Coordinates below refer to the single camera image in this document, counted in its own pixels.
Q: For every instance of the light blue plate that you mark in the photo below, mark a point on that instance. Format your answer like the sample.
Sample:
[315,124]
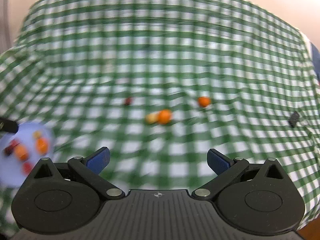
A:
[27,131]

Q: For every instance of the red fruit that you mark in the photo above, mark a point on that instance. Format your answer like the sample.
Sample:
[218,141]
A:
[14,143]
[27,167]

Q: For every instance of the small black object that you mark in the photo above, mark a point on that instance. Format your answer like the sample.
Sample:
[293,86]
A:
[295,118]

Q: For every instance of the small yellow fruit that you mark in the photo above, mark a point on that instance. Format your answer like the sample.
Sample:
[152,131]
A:
[37,135]
[150,118]

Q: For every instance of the green checked tablecloth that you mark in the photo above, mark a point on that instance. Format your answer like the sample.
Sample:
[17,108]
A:
[162,55]

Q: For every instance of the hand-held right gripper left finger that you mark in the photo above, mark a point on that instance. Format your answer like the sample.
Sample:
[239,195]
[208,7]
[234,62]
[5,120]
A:
[98,160]

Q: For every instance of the orange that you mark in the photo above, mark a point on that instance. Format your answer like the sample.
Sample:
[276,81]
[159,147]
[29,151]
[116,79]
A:
[21,152]
[41,145]
[204,101]
[165,116]

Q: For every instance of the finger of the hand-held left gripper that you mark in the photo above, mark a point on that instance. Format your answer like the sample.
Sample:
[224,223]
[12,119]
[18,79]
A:
[8,125]

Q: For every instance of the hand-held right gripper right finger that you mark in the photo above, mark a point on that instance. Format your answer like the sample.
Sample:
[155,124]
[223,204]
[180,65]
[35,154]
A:
[218,161]

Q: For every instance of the dark red jujube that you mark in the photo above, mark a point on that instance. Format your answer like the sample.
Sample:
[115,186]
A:
[9,150]
[128,101]

